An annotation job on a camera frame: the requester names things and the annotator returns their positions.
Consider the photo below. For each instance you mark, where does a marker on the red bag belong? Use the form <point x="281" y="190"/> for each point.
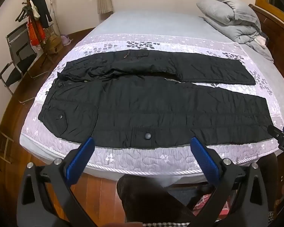
<point x="34" y="34"/>

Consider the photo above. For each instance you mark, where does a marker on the bed with grey sheet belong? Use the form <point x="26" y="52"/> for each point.
<point x="156" y="23"/>

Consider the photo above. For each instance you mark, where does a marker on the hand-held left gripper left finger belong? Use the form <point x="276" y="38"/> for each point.
<point x="81" y="157"/>

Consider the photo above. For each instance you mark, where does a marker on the black hanging garment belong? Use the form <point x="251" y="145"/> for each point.
<point x="41" y="7"/>

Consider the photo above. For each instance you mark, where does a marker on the white metal rack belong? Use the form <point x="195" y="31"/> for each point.
<point x="54" y="11"/>

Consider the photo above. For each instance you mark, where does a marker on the wooden headboard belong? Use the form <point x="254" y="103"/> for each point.
<point x="279" y="33"/>

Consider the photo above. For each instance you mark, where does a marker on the red patterned cloth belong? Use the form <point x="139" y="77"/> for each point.
<point x="207" y="204"/>

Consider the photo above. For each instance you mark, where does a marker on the grey duvet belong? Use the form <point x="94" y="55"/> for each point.
<point x="232" y="19"/>

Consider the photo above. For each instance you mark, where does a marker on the floral quilted bedspread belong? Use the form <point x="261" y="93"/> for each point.
<point x="156" y="157"/>

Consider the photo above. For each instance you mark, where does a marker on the wooden chair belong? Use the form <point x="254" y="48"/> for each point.
<point x="1" y="141"/>

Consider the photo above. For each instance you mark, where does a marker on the black folding chair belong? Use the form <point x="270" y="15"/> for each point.
<point x="23" y="59"/>

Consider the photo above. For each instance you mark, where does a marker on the black quilted pants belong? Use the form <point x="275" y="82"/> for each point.
<point x="156" y="108"/>

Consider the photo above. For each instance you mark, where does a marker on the person's dark trousered leg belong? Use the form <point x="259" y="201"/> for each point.
<point x="146" y="198"/>

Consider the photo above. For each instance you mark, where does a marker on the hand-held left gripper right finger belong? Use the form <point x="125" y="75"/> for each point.
<point x="204" y="158"/>

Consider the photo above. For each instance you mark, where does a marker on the purple basin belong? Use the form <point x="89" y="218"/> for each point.
<point x="66" y="40"/>

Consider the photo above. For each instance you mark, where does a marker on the white fluffy cloth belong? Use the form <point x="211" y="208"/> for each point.
<point x="260" y="41"/>

